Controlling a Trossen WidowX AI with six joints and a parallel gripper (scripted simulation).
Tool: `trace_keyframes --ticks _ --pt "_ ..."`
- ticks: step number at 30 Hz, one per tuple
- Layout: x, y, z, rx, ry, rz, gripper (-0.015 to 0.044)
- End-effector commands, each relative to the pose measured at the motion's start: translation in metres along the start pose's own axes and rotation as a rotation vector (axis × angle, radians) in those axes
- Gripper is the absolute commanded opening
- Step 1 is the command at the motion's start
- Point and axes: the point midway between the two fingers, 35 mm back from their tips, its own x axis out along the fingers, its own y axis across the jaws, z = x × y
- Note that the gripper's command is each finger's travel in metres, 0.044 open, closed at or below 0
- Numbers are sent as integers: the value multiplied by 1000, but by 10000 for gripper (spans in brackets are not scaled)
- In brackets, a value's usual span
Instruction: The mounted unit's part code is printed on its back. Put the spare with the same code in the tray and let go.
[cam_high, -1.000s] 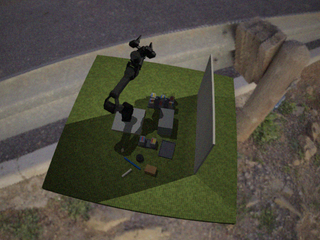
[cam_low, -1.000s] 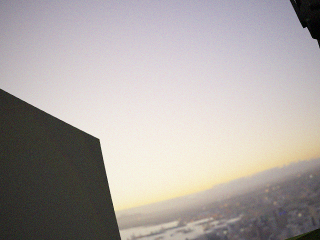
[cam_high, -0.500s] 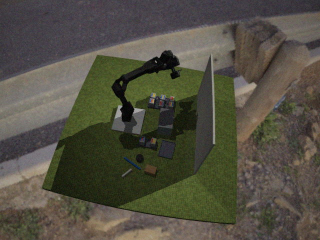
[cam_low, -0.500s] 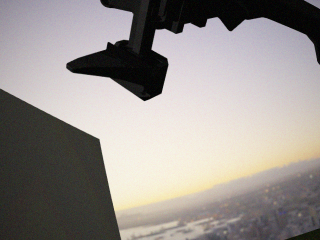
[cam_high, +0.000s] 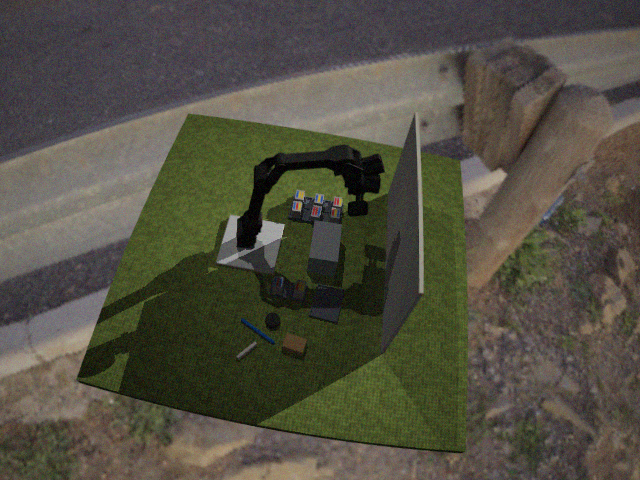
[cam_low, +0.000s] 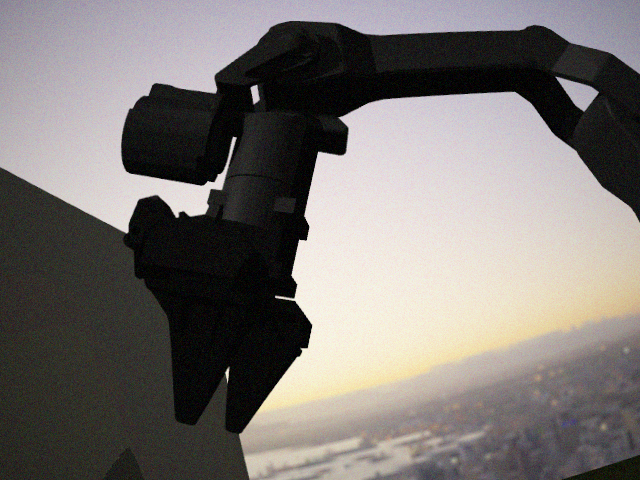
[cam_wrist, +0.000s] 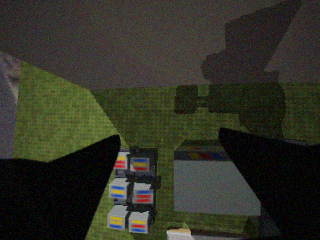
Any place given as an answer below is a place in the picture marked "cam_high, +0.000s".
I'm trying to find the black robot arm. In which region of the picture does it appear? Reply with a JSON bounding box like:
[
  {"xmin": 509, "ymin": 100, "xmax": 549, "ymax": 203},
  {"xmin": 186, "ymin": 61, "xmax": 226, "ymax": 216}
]
[{"xmin": 236, "ymin": 145, "xmax": 385, "ymax": 249}]

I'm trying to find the white flat bar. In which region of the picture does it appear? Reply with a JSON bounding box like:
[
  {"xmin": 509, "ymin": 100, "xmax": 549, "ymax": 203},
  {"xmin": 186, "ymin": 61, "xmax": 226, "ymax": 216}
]
[{"xmin": 236, "ymin": 342, "xmax": 257, "ymax": 359}]

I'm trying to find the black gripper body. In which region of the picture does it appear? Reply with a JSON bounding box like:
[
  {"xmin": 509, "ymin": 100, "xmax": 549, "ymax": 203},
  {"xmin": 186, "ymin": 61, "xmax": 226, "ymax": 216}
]
[{"xmin": 345, "ymin": 174, "xmax": 368, "ymax": 217}]

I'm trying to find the blue rod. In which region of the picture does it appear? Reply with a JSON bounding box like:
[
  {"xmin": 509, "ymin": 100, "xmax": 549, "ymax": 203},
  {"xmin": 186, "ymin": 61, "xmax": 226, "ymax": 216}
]
[{"xmin": 241, "ymin": 318, "xmax": 275, "ymax": 343}]

